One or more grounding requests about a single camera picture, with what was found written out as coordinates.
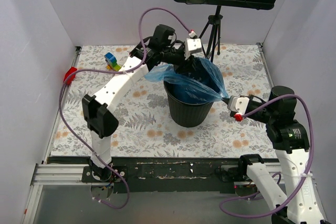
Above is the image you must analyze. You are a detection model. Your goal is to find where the blue trash bag roll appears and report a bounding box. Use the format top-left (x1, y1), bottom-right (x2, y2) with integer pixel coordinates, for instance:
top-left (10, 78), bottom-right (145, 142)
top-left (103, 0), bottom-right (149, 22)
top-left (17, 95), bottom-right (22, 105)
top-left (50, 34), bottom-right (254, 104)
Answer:
top-left (145, 57), bottom-right (229, 104)

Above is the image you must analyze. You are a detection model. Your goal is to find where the black ribbed trash bin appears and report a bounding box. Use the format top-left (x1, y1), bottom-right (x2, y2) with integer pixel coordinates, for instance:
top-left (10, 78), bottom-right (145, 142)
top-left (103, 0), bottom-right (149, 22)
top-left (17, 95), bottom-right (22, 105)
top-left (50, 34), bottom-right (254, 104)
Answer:
top-left (163, 82), bottom-right (213, 127)

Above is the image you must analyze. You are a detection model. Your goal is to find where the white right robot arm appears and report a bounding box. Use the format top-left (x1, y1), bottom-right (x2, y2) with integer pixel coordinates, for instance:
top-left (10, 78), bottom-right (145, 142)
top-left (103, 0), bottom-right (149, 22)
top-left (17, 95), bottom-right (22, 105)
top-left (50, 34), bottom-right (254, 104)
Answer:
top-left (234, 86), bottom-right (328, 223)

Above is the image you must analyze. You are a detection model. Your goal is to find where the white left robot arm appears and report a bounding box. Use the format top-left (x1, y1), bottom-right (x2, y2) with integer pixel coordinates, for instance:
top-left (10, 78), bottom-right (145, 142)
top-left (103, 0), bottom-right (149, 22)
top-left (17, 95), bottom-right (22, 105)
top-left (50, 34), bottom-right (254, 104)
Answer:
top-left (82, 24), bottom-right (190, 182)

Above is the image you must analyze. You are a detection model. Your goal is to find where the floral patterned table mat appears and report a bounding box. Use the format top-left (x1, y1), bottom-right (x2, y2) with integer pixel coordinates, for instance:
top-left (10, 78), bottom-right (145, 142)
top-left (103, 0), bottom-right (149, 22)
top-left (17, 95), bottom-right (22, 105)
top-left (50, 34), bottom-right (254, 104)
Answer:
top-left (49, 44), bottom-right (276, 158)

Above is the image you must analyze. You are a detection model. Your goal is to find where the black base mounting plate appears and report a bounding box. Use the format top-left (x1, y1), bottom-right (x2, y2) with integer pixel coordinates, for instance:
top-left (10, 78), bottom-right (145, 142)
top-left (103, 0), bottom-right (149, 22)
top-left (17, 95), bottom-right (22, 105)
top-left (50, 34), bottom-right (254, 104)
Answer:
top-left (81, 157), bottom-right (271, 195)

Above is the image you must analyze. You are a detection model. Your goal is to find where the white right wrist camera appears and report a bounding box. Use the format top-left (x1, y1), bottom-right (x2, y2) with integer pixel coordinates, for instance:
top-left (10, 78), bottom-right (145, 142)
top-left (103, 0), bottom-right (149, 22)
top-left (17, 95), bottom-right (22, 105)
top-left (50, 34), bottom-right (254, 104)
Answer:
top-left (227, 95), bottom-right (253, 122)

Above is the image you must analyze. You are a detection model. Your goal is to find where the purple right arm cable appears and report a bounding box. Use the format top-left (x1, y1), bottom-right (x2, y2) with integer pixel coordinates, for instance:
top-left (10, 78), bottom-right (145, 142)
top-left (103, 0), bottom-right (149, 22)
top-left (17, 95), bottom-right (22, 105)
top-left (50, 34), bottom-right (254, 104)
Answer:
top-left (219, 93), bottom-right (314, 218)

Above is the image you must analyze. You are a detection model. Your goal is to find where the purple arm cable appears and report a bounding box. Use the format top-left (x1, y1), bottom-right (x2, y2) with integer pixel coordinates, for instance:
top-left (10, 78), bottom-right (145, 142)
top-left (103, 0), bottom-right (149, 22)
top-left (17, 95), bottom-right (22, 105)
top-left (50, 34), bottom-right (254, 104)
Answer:
top-left (219, 93), bottom-right (314, 218)
top-left (59, 7), bottom-right (197, 209)

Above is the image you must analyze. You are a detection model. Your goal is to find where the red block on rail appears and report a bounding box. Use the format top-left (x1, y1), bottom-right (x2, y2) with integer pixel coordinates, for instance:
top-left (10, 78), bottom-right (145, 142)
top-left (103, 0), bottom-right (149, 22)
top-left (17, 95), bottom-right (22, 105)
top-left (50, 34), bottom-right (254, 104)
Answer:
top-left (63, 67), bottom-right (78, 86)

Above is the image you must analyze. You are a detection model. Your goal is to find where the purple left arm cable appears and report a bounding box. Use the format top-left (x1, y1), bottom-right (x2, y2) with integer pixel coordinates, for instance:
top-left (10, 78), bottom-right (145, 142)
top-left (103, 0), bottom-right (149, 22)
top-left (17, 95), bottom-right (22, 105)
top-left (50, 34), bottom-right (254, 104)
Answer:
top-left (59, 7), bottom-right (197, 209)

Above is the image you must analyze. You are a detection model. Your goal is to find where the aluminium frame rail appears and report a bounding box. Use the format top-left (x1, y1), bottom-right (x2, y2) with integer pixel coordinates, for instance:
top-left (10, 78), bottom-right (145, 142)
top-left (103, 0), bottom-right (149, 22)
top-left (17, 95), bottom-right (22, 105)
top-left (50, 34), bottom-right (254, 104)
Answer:
top-left (23, 157), bottom-right (326, 223)

